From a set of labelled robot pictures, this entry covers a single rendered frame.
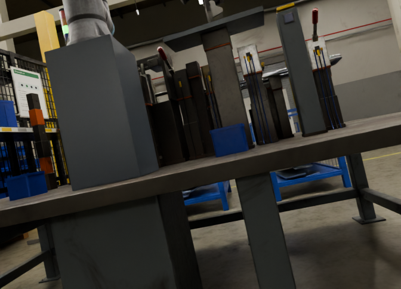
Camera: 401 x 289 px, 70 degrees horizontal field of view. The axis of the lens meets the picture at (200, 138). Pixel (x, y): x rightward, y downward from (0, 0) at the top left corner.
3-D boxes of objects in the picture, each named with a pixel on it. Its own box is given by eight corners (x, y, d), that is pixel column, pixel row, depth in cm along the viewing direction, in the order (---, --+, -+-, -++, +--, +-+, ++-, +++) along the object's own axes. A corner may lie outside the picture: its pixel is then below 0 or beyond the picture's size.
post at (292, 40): (323, 132, 104) (295, 14, 105) (327, 132, 96) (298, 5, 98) (302, 137, 105) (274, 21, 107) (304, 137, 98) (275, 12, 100)
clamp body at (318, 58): (341, 128, 119) (320, 42, 120) (348, 127, 107) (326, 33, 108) (322, 132, 120) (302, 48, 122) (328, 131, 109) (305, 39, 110)
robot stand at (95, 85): (140, 177, 78) (110, 33, 79) (71, 191, 80) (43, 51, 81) (159, 169, 97) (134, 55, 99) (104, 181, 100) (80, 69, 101)
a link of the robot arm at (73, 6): (59, 17, 84) (50, -28, 84) (76, 36, 97) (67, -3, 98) (101, 10, 85) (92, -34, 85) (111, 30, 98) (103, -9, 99)
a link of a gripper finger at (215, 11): (225, 20, 103) (219, -4, 104) (209, 24, 104) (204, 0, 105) (225, 24, 106) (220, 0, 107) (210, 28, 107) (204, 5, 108)
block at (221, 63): (255, 147, 110) (229, 33, 111) (254, 147, 102) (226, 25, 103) (230, 152, 112) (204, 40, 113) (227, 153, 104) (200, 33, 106)
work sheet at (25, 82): (49, 119, 190) (39, 73, 191) (20, 117, 168) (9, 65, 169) (46, 119, 190) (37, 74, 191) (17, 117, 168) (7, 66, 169)
